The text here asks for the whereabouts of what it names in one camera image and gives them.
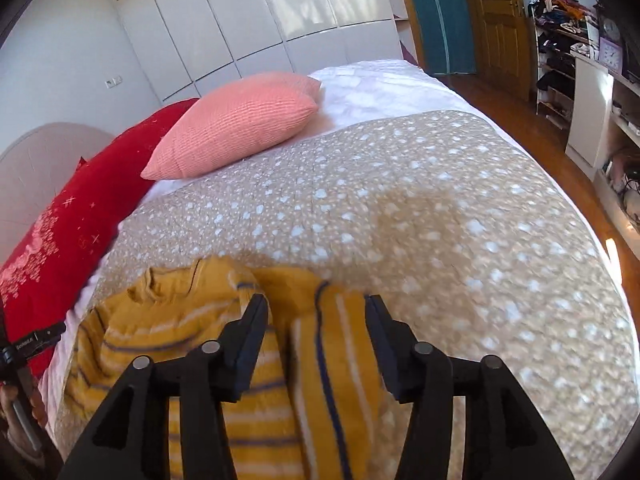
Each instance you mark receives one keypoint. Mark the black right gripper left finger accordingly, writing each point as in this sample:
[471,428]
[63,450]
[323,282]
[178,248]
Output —
[128,436]

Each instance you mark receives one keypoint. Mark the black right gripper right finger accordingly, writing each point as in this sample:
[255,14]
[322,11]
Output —
[505,437]

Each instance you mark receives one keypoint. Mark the yellow striped knit sweater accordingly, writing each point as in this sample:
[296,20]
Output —
[298,360]

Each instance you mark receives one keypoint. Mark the pile of colourful clothes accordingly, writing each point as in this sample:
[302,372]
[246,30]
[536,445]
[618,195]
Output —
[558,11]

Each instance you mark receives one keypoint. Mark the red floral bolster pillow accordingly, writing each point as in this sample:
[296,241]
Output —
[43,277]

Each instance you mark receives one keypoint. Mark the round pale bed headboard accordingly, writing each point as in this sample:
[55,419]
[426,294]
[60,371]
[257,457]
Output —
[35,168]

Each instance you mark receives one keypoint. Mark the beige heart pattern blanket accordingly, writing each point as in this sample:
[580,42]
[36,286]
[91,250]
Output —
[462,234]

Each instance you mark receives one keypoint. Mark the white shelf desk unit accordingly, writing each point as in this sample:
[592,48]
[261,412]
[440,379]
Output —
[605,121]

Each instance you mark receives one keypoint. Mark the pink knit cushion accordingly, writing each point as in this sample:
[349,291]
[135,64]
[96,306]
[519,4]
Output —
[235,121]

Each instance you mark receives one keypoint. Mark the dark shoe rack shelf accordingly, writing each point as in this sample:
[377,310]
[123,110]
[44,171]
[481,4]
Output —
[555,80]

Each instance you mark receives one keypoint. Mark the white glossy wardrobe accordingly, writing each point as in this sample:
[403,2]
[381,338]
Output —
[187,48]

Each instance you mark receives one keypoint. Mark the brown wooden door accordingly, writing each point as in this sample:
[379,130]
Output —
[502,45]

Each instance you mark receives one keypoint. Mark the small purple alarm clock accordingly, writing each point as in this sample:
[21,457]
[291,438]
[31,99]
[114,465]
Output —
[611,55]

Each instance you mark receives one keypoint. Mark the black monitor screen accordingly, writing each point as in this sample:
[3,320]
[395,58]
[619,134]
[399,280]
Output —
[631,67]

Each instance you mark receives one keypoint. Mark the teal curtain in doorway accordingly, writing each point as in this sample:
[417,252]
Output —
[446,35]

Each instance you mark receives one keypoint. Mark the black mantel clock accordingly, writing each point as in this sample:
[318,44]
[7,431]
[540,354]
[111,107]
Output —
[609,29]

